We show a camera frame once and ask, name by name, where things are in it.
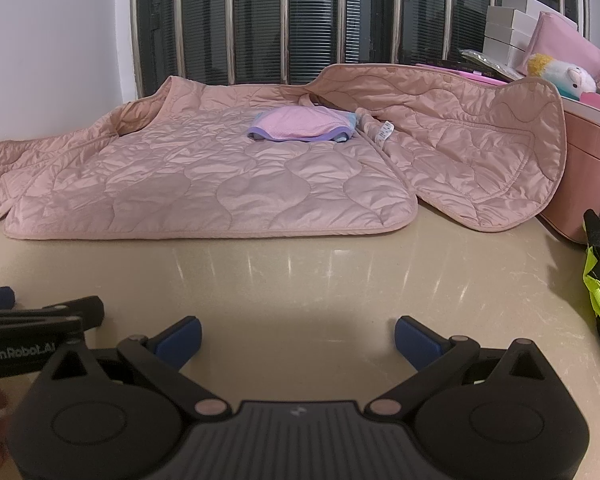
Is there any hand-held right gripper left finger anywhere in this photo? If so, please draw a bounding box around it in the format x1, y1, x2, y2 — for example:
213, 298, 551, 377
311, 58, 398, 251
44, 316, 229, 423

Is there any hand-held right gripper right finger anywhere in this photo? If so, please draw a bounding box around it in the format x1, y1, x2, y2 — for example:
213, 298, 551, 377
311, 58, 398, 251
369, 316, 556, 423

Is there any pink and blue small garment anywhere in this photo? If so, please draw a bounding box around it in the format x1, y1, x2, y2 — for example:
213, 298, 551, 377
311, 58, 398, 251
246, 106, 356, 143

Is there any pink quilted jacket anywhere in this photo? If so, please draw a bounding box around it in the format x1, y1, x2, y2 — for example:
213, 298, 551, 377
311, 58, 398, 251
0, 63, 567, 240

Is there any pink storage box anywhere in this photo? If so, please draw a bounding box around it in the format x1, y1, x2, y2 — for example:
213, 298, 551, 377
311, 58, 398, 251
537, 92, 600, 246

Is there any magenta cloth item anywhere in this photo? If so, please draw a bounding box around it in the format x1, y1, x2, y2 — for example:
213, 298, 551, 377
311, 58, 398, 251
415, 61, 508, 84

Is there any dark patterned packet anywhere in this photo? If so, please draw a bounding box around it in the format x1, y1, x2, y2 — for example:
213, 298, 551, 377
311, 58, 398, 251
457, 49, 522, 81

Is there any white and yellow plush toy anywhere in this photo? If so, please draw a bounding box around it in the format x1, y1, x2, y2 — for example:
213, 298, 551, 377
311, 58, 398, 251
526, 52, 599, 99

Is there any stack of white boxes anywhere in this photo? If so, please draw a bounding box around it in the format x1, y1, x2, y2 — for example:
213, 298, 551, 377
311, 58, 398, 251
482, 0, 548, 68

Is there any pink pouch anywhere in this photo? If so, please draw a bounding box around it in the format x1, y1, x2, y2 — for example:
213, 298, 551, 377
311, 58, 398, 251
524, 10, 600, 77

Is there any dark window with blinds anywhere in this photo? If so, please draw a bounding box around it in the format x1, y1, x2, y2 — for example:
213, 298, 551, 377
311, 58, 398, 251
135, 0, 588, 91

